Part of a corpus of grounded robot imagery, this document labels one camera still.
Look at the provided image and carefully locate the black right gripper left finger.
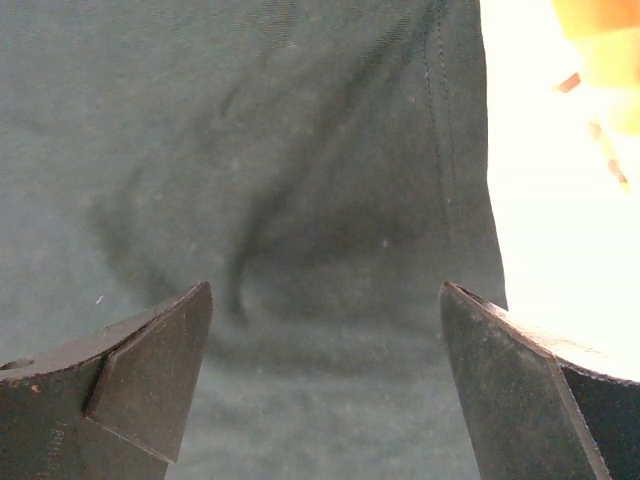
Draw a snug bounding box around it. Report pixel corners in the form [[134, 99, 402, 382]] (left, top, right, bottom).
[[1, 282, 212, 480]]

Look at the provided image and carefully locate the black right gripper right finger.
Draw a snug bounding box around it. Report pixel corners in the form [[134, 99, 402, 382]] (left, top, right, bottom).
[[439, 283, 639, 479]]

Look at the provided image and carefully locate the black t-shirt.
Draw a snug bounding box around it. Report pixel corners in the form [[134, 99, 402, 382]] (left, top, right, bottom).
[[1, 1, 505, 479]]

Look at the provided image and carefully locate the orange plastic bin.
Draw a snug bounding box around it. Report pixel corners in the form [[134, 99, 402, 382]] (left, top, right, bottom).
[[551, 1, 639, 194]]

